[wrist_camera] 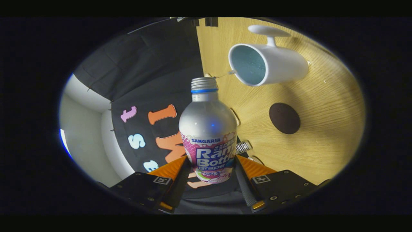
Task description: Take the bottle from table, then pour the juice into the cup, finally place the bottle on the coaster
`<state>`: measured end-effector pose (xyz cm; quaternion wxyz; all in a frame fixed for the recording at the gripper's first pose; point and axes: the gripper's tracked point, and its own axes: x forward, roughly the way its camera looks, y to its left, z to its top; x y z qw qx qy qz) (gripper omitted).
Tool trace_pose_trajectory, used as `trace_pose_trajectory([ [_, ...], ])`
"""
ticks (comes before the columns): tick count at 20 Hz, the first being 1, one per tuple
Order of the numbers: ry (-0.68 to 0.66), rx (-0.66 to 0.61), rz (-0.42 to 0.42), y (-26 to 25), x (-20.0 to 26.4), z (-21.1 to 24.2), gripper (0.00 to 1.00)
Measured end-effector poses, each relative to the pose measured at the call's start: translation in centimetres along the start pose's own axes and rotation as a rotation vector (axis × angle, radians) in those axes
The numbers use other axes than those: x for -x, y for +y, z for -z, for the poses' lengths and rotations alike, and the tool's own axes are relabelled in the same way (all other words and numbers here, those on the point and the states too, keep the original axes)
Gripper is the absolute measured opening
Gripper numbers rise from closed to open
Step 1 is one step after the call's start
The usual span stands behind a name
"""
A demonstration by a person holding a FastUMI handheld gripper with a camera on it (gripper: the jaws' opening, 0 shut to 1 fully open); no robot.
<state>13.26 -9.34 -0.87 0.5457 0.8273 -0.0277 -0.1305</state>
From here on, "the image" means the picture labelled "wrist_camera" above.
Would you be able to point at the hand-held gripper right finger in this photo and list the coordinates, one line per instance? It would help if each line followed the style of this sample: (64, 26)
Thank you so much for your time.
(244, 190)

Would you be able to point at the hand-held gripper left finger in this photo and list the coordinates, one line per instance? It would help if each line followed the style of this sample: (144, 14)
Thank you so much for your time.
(178, 190)

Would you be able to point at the silver juice bottle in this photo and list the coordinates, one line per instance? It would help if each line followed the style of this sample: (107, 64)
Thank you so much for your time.
(207, 122)

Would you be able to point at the dark brown round coaster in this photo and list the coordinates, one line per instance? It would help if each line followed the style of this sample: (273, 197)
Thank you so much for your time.
(285, 118)

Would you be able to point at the white cup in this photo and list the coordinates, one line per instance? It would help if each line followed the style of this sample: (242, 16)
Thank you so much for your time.
(283, 64)

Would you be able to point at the wooden table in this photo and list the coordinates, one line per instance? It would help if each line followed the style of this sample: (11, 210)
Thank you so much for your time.
(322, 129)

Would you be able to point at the ceiling light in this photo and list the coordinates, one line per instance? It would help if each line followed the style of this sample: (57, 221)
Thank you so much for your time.
(64, 143)

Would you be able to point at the black backdrop cloth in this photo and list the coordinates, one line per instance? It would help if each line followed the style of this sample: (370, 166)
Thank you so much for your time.
(151, 64)

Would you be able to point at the black block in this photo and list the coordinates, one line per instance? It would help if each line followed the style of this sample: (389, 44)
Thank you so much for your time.
(211, 22)
(196, 22)

